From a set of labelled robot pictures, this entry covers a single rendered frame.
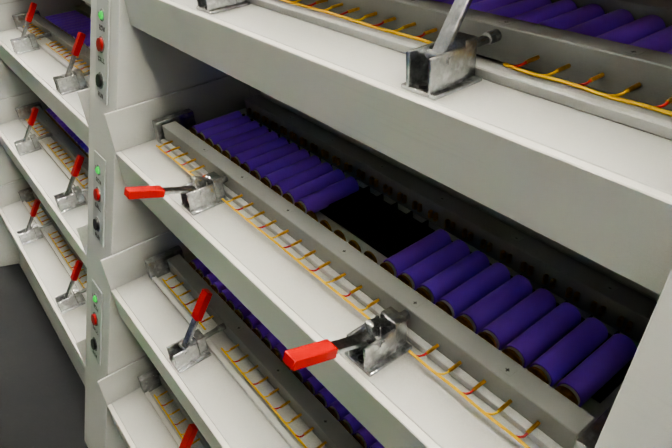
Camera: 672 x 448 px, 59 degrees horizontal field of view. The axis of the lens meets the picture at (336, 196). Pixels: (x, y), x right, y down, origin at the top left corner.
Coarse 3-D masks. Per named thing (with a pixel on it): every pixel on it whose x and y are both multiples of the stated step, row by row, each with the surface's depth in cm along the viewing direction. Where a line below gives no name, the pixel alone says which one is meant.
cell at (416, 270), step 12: (456, 240) 50; (444, 252) 48; (456, 252) 48; (468, 252) 49; (420, 264) 47; (432, 264) 47; (444, 264) 48; (408, 276) 46; (420, 276) 46; (432, 276) 47
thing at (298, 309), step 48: (192, 96) 75; (240, 96) 79; (144, 144) 73; (192, 240) 59; (240, 240) 55; (240, 288) 53; (288, 288) 49; (336, 288) 48; (288, 336) 48; (336, 336) 44; (336, 384) 44; (384, 384) 40; (432, 384) 40; (384, 432) 40; (432, 432) 37; (480, 432) 36
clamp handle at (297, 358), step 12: (348, 336) 40; (360, 336) 40; (372, 336) 41; (300, 348) 37; (312, 348) 38; (324, 348) 38; (336, 348) 38; (348, 348) 39; (288, 360) 37; (300, 360) 36; (312, 360) 37; (324, 360) 38
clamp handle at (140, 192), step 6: (192, 180) 59; (138, 186) 56; (144, 186) 56; (150, 186) 57; (156, 186) 57; (186, 186) 59; (192, 186) 59; (198, 186) 59; (126, 192) 55; (132, 192) 55; (138, 192) 55; (144, 192) 55; (150, 192) 56; (156, 192) 56; (162, 192) 57; (168, 192) 57; (174, 192) 57; (180, 192) 58; (186, 192) 58; (132, 198) 55; (138, 198) 55; (144, 198) 56
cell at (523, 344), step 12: (552, 312) 42; (564, 312) 42; (576, 312) 42; (540, 324) 41; (552, 324) 41; (564, 324) 41; (576, 324) 42; (528, 336) 40; (540, 336) 40; (552, 336) 40; (504, 348) 40; (516, 348) 39; (528, 348) 39; (540, 348) 40; (528, 360) 39
